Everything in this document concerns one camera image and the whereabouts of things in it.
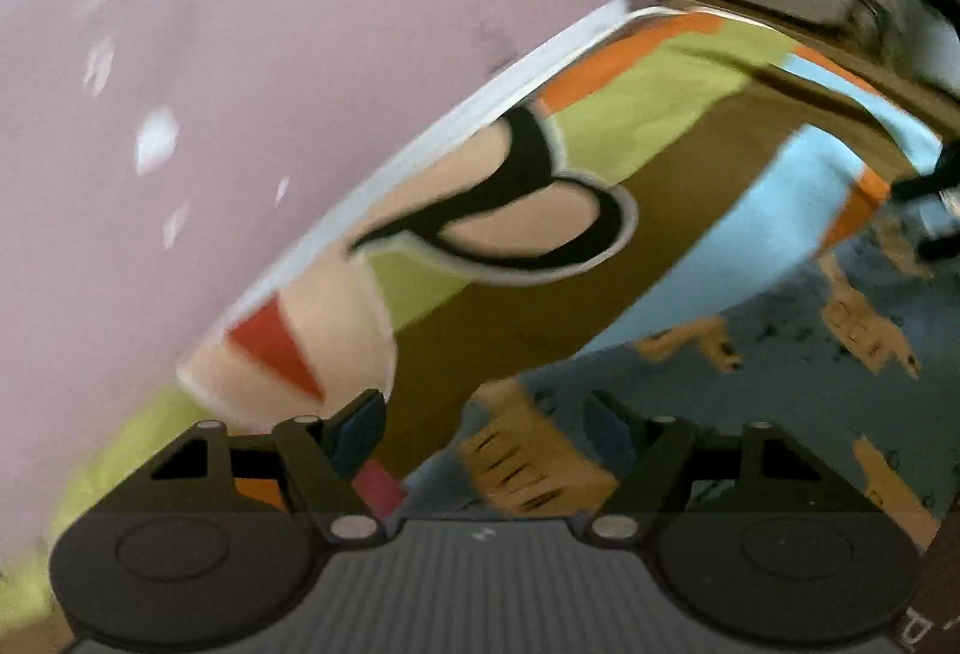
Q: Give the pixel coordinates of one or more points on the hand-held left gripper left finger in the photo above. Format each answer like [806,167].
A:
[361,430]

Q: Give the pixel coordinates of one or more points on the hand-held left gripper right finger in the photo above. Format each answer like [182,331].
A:
[606,427]

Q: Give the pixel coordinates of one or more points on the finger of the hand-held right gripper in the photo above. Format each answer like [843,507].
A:
[930,180]
[941,247]

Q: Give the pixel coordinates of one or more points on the blue pants with orange print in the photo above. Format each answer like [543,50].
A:
[750,391]

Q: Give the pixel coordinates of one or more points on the colourful striped bed sheet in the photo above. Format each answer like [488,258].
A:
[675,174]

